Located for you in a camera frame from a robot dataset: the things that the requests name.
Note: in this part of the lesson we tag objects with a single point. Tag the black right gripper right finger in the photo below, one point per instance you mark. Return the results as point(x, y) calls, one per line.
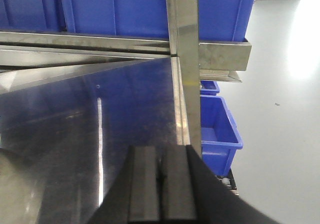
point(192, 194)

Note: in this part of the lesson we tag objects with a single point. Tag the large blue bin on shelf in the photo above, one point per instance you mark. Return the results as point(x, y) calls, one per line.
point(219, 20)

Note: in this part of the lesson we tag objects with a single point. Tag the blue bin lower open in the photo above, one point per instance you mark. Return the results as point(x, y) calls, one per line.
point(220, 138)

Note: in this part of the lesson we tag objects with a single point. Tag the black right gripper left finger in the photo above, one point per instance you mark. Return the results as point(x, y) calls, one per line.
point(133, 198)

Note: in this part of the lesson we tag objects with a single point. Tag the small blue bin behind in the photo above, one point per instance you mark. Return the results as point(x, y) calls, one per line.
point(209, 88)

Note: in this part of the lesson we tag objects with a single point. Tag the blue bin far left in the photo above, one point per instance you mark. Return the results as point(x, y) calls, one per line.
point(32, 15)

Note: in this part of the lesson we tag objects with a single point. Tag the stainless steel shelf frame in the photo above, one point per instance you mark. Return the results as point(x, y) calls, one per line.
point(93, 95)

